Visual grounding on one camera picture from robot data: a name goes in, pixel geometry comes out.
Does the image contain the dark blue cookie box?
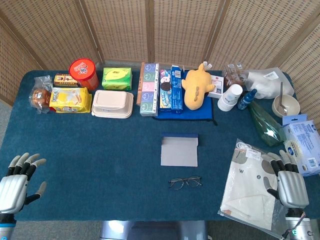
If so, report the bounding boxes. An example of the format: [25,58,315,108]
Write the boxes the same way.
[170,64,185,115]

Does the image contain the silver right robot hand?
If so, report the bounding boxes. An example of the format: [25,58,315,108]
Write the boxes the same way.
[262,149,310,208]

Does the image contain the wet wipes pack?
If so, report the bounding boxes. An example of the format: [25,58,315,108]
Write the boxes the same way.
[282,114,320,177]

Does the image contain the wicker folding screen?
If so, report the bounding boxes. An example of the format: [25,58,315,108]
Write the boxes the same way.
[0,0,320,126]

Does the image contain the bread in clear wrapper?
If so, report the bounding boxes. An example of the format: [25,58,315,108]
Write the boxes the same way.
[28,75,54,115]

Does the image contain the yellow plush toy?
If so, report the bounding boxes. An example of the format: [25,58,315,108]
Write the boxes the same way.
[181,63,216,111]

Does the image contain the orange tub with red lid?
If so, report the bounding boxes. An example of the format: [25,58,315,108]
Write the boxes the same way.
[68,58,100,91]

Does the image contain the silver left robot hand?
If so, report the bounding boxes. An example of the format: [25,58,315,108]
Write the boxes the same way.
[0,152,48,215]

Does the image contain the small blue bottle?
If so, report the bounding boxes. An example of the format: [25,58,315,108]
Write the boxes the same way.
[237,88,258,111]

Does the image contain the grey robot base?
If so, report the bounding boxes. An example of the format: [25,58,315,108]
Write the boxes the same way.
[99,220,208,240]

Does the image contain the small yellow brown box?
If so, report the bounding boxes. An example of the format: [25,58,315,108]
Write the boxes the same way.
[53,73,80,88]

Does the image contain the green tissue box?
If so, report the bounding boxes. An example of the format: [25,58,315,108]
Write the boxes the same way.
[101,67,133,91]

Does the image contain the yellow snack bag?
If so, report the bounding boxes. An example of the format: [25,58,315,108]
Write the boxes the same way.
[49,86,93,114]

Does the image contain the beige stacked lunch boxes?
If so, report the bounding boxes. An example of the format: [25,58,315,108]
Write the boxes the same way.
[91,89,135,119]

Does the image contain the pastel tissue multipack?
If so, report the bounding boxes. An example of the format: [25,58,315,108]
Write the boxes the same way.
[139,62,160,118]

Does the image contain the cream tote bag in plastic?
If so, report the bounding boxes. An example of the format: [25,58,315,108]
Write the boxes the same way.
[217,138,296,238]

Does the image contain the blue folder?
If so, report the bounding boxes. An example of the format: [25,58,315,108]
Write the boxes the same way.
[152,69,218,126]

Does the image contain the beige bowl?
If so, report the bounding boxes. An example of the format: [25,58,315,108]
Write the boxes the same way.
[271,94,301,118]

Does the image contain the light blue cookie box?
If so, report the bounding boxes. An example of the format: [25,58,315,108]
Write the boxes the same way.
[159,69,173,113]

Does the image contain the green glass bottle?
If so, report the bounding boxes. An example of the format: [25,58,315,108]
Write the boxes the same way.
[247,99,287,148]

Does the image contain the thin-framed eyeglasses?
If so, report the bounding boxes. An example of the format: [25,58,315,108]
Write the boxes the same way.
[168,176,203,189]

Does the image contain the small white box red label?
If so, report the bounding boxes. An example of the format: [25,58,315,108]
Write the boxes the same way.
[207,74,225,99]

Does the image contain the stack of white paper cups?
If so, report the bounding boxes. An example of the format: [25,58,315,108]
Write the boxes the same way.
[217,83,244,112]

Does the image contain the metal spoon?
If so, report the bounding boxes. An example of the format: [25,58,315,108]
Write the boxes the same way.
[277,81,289,116]

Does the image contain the blue glasses case grey lining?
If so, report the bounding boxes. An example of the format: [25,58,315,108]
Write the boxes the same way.
[160,133,199,167]

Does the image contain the white item in clear bag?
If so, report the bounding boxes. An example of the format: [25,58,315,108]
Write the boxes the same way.
[241,66,295,100]

